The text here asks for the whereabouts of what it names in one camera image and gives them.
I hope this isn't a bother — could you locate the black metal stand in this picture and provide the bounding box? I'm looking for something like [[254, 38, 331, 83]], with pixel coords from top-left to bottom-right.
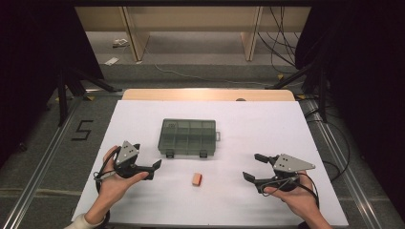
[[56, 68, 123, 128], [266, 61, 329, 123]]

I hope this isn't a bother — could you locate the metal floor rail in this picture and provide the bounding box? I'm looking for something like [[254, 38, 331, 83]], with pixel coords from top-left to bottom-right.
[[0, 94, 83, 229], [305, 98, 380, 229]]

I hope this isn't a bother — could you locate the thin black floor cable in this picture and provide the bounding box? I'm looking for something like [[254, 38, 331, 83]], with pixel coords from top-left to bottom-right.
[[305, 104, 352, 182]]

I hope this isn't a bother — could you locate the person's left hand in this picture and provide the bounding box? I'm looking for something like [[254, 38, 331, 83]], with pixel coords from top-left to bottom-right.
[[96, 145, 150, 209]]

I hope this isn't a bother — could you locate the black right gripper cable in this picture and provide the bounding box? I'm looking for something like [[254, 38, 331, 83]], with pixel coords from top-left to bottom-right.
[[297, 172, 321, 209]]

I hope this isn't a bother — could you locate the light wooden table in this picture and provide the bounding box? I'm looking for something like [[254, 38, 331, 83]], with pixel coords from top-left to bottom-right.
[[121, 89, 296, 103]]

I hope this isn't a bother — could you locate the long wooden desk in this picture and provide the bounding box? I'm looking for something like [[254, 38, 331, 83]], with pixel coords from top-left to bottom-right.
[[75, 6, 312, 63]]

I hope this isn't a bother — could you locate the person's right hand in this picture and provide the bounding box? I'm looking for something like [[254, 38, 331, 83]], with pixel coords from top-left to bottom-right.
[[263, 173, 321, 221]]

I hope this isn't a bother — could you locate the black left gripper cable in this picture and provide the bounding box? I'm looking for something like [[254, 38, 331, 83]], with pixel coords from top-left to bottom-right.
[[93, 146, 122, 229]]

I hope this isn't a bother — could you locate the bundle of black cables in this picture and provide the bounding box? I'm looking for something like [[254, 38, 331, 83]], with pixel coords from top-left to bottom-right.
[[257, 6, 307, 75]]

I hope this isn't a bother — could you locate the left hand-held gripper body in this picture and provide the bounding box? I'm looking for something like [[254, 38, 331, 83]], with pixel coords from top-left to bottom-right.
[[114, 140, 151, 180]]

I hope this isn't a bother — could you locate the grey transparent compartment box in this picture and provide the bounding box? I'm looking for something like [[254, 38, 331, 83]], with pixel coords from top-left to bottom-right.
[[157, 117, 222, 159]]

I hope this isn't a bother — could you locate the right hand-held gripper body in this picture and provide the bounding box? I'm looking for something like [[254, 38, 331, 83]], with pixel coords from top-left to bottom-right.
[[267, 154, 317, 193]]

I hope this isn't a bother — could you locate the thin grey wire loop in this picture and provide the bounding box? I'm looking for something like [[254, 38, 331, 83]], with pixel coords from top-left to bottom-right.
[[260, 177, 300, 196]]

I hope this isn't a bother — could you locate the small white floor object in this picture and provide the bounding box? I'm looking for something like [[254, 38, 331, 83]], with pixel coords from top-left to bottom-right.
[[112, 38, 129, 49]]

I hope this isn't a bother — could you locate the black curtain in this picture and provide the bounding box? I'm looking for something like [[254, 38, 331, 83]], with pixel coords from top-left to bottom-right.
[[0, 0, 104, 166], [294, 0, 405, 220]]

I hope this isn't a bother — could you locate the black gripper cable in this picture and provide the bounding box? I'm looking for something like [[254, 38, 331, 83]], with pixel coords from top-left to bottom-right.
[[297, 172, 321, 209], [93, 146, 122, 229]]

